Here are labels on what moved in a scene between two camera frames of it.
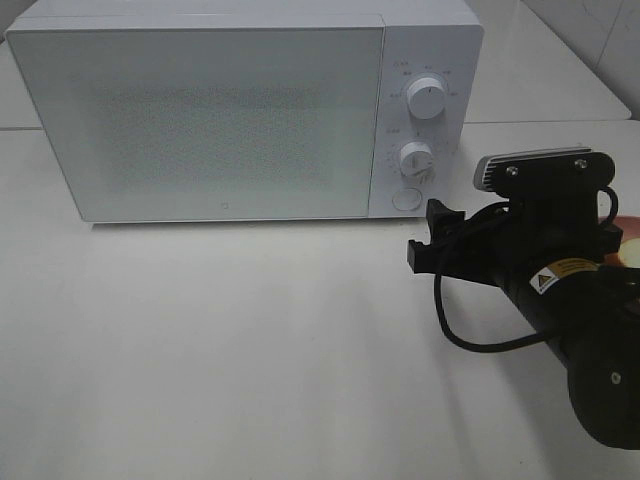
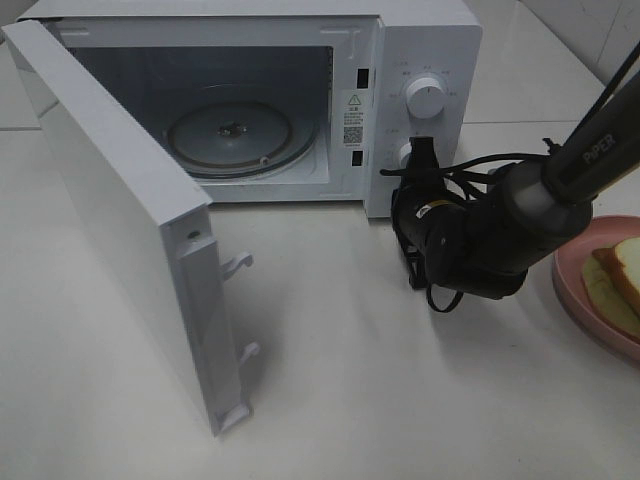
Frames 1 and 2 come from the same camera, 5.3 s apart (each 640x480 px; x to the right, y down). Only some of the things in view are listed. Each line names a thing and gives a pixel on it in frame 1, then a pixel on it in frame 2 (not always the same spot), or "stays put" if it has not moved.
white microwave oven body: x=256 y=112 stays put
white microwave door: x=196 y=124 to x=158 y=222
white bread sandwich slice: x=628 y=254 stays put
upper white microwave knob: x=426 y=98 stays put
